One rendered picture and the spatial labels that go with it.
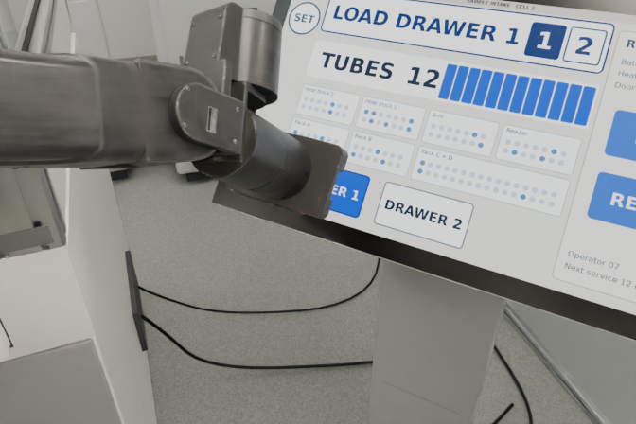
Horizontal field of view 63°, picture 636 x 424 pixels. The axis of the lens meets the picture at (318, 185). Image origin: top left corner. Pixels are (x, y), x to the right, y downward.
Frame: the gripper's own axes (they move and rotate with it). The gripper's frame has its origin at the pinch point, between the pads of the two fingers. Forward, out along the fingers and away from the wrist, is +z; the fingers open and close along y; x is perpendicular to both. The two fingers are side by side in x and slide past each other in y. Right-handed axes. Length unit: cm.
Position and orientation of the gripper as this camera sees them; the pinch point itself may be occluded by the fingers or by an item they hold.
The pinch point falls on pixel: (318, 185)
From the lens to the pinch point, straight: 55.3
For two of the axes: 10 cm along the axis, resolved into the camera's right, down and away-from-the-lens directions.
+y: -8.8, -2.6, 3.9
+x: -3.1, 9.5, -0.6
